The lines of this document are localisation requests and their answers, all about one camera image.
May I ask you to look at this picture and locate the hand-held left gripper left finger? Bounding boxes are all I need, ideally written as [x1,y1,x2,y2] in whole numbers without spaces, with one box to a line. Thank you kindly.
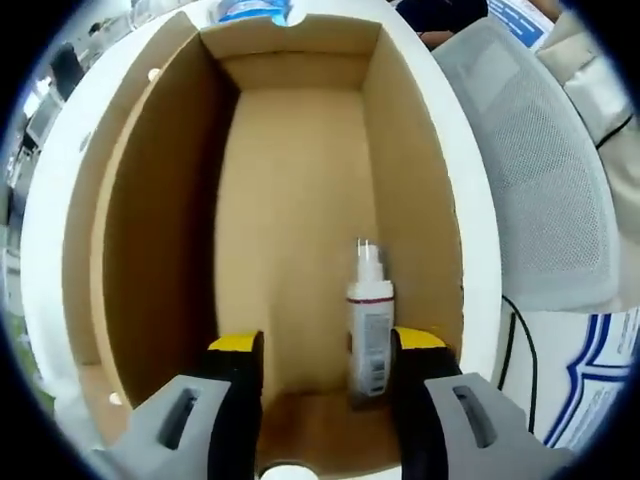
[87,329,266,480]

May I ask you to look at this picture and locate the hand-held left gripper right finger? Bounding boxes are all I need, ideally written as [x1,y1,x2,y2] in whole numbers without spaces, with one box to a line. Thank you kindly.
[389,326,576,480]

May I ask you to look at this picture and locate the white spray bottle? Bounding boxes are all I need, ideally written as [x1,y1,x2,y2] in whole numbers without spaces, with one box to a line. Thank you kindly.
[345,237,396,401]

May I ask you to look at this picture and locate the brown cardboard shoe box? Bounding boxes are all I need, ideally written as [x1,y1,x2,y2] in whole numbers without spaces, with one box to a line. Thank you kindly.
[60,10,467,477]

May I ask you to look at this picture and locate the blue white wet wipes pack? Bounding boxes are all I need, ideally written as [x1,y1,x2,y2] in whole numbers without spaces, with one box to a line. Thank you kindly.
[217,0,304,27]

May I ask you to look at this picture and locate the grey mesh office chair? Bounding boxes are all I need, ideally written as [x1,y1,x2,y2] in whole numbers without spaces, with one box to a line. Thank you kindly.
[432,22,622,312]

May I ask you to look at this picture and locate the beige padded cloth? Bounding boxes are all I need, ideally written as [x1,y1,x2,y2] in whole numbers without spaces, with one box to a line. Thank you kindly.
[537,7,640,151]

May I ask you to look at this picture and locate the black cable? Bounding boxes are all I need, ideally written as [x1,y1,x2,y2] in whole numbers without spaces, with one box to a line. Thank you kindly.
[499,294,540,432]

